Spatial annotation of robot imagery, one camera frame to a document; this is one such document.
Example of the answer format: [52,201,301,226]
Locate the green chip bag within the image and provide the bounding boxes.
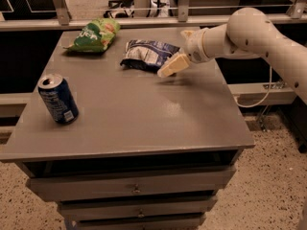
[66,18,120,53]

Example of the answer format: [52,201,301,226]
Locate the blue chip bag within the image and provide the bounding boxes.
[120,39,179,72]

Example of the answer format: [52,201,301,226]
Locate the grey metal railing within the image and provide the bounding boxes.
[0,0,306,32]

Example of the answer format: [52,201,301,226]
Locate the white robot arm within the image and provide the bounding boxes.
[157,8,307,103]

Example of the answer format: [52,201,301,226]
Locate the white cable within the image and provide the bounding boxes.
[235,65,273,109]

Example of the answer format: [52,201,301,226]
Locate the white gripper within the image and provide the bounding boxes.
[157,28,208,78]

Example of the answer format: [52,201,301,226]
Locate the bottom drawer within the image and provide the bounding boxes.
[66,213,205,230]

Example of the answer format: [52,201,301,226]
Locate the drawer with knob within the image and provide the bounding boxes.
[59,195,217,221]
[27,166,236,201]

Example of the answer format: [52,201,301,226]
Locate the grey drawer cabinet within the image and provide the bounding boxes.
[0,26,256,230]

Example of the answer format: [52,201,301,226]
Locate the blue pepsi can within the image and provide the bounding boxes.
[37,74,79,125]

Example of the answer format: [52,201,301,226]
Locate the top drawer with knob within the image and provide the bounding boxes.
[27,166,236,201]

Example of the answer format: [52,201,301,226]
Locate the middle drawer with knob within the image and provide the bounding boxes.
[59,195,217,221]

